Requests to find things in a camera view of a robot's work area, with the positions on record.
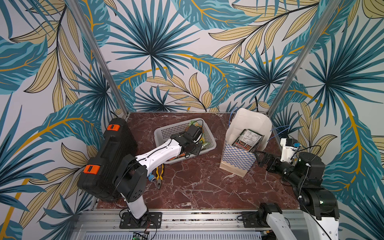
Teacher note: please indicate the black tool case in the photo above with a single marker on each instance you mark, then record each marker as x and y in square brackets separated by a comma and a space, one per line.
[98, 176]

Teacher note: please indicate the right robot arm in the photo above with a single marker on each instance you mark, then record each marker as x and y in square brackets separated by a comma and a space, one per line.
[319, 206]

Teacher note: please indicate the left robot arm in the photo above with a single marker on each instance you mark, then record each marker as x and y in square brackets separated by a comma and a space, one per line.
[131, 176]

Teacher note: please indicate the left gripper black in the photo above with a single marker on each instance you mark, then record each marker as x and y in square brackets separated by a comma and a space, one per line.
[197, 150]

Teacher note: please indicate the grey plastic basket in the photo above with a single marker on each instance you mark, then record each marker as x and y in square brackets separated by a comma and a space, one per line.
[175, 136]

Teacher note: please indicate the white blue checkered paper bag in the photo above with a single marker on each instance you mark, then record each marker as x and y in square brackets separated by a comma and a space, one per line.
[237, 161]

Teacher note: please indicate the large dark seasoning packet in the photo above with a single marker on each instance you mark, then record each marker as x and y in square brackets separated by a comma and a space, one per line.
[248, 140]

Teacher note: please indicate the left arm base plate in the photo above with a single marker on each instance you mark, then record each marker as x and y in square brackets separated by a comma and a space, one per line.
[150, 220]

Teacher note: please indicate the green orange condiment packet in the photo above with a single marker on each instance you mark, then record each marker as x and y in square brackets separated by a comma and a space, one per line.
[205, 140]

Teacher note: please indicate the blue handled tool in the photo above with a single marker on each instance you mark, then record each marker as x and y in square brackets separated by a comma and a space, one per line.
[151, 178]

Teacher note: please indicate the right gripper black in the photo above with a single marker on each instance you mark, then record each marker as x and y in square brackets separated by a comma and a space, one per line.
[268, 160]

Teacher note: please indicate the aluminium front rail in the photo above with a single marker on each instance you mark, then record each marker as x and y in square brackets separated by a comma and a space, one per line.
[172, 220]

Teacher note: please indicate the left aluminium corner post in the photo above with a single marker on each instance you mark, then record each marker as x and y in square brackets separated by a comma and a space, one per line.
[90, 38]

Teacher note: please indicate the right aluminium corner post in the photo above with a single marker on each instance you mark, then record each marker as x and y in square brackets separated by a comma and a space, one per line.
[318, 29]

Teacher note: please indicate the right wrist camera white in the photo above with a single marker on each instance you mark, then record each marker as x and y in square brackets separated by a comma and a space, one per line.
[289, 149]

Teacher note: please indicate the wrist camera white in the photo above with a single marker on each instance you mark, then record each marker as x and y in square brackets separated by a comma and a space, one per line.
[194, 133]
[289, 149]

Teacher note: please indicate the aluminium corner post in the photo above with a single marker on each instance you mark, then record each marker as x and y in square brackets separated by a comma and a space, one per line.
[90, 38]
[318, 29]

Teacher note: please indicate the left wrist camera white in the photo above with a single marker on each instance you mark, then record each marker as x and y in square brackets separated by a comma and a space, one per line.
[194, 133]

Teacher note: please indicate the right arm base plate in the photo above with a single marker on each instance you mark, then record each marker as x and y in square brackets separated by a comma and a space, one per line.
[256, 219]

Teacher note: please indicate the yellow black pliers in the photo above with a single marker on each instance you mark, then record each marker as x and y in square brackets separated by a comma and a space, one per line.
[159, 175]

